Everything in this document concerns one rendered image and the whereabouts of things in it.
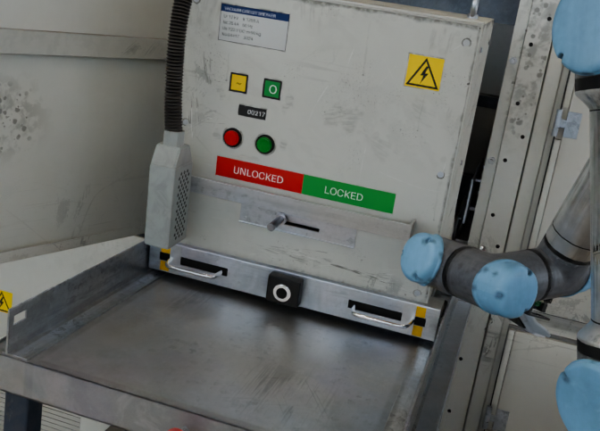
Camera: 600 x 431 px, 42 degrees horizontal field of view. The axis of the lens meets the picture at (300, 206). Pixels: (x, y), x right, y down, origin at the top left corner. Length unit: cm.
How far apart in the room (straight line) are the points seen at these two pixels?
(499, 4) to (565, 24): 141
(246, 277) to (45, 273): 67
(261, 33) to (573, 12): 58
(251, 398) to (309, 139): 45
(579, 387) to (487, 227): 70
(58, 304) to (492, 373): 88
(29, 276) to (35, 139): 58
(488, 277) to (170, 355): 47
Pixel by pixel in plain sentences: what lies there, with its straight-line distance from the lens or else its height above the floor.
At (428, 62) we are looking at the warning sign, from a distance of 125.
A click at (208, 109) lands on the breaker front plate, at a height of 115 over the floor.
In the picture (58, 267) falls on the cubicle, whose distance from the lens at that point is 191.
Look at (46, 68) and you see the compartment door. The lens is 144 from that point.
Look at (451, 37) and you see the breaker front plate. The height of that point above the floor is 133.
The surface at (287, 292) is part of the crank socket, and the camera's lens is 136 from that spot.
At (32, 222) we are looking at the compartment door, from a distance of 150.
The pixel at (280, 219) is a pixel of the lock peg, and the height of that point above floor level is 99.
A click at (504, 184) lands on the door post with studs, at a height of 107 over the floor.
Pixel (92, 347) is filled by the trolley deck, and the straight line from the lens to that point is 120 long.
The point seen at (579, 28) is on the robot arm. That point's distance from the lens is 90.
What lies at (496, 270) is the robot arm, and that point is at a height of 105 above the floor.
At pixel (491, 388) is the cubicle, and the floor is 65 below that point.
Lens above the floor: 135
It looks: 15 degrees down
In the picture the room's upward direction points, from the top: 9 degrees clockwise
